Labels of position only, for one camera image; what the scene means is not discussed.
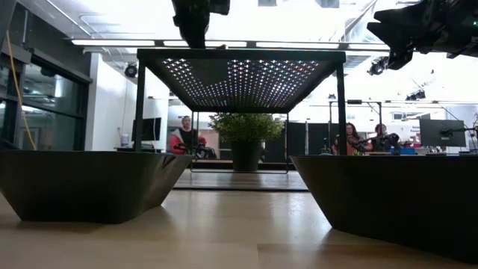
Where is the round black speaker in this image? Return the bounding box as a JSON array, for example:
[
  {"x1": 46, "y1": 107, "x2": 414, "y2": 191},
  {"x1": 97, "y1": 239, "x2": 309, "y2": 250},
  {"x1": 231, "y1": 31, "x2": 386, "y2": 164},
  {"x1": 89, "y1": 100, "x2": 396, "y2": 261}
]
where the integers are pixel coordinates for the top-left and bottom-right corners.
[{"x1": 123, "y1": 62, "x2": 139, "y2": 79}]

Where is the dark background desk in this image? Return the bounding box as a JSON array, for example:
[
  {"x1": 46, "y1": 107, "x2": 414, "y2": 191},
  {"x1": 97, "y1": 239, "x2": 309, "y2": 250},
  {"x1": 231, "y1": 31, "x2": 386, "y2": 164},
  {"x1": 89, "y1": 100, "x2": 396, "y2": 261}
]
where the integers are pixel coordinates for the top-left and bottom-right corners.
[{"x1": 114, "y1": 146, "x2": 165, "y2": 154}]

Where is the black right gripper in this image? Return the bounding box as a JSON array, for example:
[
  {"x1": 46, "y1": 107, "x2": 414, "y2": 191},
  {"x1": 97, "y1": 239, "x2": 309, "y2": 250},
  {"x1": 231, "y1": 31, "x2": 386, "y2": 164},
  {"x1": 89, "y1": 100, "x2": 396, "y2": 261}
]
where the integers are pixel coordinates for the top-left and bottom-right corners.
[{"x1": 367, "y1": 0, "x2": 459, "y2": 71}]

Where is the black computer monitor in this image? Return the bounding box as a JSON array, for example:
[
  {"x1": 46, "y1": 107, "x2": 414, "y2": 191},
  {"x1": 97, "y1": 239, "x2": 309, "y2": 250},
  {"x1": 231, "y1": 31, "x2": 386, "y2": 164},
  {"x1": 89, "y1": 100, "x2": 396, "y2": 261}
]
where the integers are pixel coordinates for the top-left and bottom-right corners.
[
  {"x1": 418, "y1": 118, "x2": 468, "y2": 148},
  {"x1": 131, "y1": 117, "x2": 163, "y2": 143}
]

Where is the black ceiling spotlight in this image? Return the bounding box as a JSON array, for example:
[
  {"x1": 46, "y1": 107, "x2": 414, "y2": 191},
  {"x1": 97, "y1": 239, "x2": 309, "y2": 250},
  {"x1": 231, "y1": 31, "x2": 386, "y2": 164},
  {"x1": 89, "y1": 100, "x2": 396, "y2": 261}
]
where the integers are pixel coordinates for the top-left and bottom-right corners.
[
  {"x1": 367, "y1": 55, "x2": 390, "y2": 77},
  {"x1": 405, "y1": 89, "x2": 427, "y2": 102}
]

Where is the green plant in black pot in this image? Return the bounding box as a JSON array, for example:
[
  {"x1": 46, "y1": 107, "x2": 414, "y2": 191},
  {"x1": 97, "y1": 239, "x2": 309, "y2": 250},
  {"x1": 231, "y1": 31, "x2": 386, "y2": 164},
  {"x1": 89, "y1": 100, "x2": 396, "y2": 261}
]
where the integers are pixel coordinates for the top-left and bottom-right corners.
[{"x1": 208, "y1": 112, "x2": 285, "y2": 172}]

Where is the ceiling light rail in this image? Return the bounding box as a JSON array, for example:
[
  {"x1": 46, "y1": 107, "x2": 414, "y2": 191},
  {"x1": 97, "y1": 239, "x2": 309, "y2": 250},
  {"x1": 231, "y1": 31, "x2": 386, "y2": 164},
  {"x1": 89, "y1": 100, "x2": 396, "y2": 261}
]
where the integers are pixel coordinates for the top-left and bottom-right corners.
[{"x1": 69, "y1": 38, "x2": 391, "y2": 51}]

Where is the black framed glass partition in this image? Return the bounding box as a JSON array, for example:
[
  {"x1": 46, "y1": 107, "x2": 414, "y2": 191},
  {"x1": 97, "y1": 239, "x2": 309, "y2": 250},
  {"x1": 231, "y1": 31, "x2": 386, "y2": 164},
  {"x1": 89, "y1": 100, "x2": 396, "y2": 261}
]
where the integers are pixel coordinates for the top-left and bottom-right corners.
[{"x1": 0, "y1": 0, "x2": 93, "y2": 151}]

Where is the black metal table frame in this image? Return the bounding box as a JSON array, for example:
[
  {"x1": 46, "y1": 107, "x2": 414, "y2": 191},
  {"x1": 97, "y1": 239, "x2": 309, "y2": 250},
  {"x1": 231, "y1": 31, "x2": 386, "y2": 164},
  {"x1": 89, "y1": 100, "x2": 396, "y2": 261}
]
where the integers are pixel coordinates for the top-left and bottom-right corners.
[{"x1": 190, "y1": 158, "x2": 298, "y2": 168}]

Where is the black perforated metal stand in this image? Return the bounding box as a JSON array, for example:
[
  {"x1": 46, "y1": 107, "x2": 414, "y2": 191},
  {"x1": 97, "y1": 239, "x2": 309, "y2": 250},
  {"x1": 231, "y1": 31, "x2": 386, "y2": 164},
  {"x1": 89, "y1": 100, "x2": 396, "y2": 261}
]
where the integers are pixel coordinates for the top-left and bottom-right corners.
[{"x1": 134, "y1": 48, "x2": 348, "y2": 193}]

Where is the black metal rig frame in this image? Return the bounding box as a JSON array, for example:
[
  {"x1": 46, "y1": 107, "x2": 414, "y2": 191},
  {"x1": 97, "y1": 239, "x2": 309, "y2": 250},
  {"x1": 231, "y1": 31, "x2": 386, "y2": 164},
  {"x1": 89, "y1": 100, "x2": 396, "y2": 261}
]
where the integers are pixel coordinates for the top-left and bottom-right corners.
[{"x1": 327, "y1": 99, "x2": 384, "y2": 156}]

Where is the black wavy square plate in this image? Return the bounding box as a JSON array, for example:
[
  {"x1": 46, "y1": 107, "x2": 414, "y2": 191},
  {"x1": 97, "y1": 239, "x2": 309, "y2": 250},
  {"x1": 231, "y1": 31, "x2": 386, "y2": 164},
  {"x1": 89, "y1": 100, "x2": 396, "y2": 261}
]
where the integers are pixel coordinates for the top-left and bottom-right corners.
[
  {"x1": 0, "y1": 149, "x2": 194, "y2": 225},
  {"x1": 290, "y1": 154, "x2": 478, "y2": 265}
]

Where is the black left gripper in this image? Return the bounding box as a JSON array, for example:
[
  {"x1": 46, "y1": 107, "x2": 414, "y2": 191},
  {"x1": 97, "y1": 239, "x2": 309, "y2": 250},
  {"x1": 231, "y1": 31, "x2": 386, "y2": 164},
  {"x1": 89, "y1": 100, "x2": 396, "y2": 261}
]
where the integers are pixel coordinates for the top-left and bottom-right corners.
[{"x1": 171, "y1": 0, "x2": 231, "y2": 49}]

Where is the black partition panel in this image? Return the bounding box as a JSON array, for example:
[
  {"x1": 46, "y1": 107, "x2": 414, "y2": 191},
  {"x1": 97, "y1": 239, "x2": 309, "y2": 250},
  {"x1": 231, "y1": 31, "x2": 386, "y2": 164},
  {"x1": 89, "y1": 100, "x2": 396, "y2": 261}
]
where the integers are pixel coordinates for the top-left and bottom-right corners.
[{"x1": 287, "y1": 122, "x2": 340, "y2": 156}]

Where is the person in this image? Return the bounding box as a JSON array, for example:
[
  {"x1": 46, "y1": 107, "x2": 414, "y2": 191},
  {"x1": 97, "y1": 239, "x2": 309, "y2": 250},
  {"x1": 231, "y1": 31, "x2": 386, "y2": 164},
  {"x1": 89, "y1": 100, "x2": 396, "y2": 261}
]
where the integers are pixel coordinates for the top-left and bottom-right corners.
[
  {"x1": 167, "y1": 114, "x2": 218, "y2": 160},
  {"x1": 331, "y1": 122, "x2": 374, "y2": 156},
  {"x1": 373, "y1": 123, "x2": 403, "y2": 154}
]

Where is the red connector with yellow cable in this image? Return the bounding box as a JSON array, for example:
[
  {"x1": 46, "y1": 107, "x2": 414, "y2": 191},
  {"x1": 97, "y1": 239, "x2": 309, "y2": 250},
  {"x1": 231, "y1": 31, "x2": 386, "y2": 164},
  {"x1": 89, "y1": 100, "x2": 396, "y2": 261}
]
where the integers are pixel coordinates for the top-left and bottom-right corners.
[{"x1": 5, "y1": 29, "x2": 37, "y2": 151}]

